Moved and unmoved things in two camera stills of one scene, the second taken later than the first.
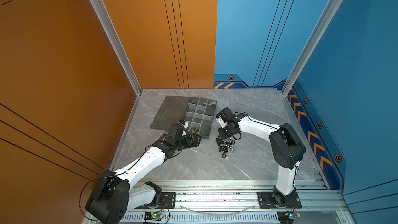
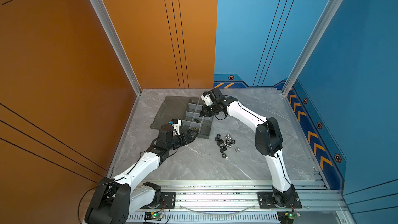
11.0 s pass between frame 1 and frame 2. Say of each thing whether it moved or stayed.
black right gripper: moved
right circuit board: stayed
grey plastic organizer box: stayed
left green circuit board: stayed
